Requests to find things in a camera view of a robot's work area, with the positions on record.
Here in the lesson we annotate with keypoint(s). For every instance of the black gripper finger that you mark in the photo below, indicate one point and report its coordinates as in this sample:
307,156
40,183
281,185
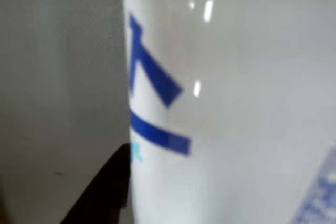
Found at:
99,195

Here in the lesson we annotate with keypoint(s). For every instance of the white blue drink can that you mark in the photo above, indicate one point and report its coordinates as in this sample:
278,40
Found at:
236,103

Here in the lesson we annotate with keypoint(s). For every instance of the dark grey table mat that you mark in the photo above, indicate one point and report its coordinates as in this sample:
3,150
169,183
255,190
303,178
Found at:
52,77

